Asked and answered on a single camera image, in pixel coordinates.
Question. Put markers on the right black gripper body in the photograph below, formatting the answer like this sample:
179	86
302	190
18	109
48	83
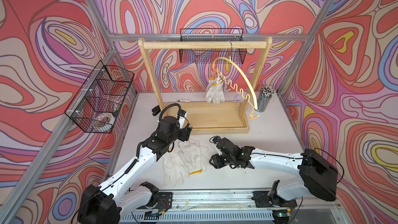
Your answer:
222	160

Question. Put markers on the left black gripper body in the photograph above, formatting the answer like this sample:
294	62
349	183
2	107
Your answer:
182	135

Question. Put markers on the white glove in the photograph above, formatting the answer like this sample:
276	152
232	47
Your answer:
218	92
175	170
192	153
211	87

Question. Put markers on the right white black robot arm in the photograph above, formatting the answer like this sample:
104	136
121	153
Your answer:
313	174

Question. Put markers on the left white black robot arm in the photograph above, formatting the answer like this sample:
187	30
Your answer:
110	201

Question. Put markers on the beige clothes peg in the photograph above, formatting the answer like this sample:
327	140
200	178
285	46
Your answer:
252	116

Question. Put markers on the purple clothes peg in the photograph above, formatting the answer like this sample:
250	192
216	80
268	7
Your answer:
237	99

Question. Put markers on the tape roll in basket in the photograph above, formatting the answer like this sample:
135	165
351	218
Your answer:
104	121

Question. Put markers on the mesh pencil cup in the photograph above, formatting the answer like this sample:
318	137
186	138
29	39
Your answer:
264	97

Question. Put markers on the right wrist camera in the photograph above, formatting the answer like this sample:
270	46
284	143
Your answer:
215	139

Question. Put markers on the aluminium front rail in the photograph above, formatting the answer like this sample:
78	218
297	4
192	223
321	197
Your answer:
233	206

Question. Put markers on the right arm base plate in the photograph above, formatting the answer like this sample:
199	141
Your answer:
264	199

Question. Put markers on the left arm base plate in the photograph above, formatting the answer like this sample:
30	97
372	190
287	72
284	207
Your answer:
162	200

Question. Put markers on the side black wire basket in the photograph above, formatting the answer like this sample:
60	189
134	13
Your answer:
104	91

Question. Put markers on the back black wire basket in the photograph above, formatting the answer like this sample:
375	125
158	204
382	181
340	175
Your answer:
211	43

